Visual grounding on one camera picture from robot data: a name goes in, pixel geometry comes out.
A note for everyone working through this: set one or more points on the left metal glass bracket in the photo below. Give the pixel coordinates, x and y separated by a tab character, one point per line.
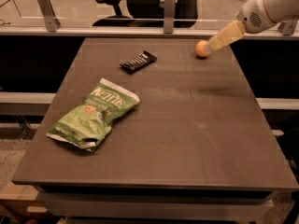
51	21

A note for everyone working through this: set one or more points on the green jalapeno chip bag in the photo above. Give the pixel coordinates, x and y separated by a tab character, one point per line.
88	124

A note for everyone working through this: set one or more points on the glass partition panel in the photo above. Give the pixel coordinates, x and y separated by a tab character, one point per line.
203	14

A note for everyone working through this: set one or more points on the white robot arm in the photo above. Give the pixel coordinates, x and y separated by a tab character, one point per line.
280	10

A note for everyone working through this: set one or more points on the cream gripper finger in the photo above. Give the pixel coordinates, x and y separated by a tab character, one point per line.
227	35

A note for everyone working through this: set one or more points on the black office chair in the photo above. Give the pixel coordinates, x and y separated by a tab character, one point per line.
149	13

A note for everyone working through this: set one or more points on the orange fruit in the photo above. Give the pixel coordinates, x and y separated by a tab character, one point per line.
200	49

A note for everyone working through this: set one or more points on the cardboard box under table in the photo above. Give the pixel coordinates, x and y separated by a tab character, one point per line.
20	203

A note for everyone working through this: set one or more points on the metal glass bracket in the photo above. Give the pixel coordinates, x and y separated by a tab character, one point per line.
288	27
51	21
169	15

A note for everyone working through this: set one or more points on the middle metal glass bracket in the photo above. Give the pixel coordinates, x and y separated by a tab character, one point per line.
169	15

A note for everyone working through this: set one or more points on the black snack bar wrapper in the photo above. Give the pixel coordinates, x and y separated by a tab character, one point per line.
138	62

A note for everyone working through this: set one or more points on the right metal glass bracket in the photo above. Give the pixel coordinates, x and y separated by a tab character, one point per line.
288	27

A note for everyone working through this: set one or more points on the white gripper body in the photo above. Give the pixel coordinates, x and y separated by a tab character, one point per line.
251	16

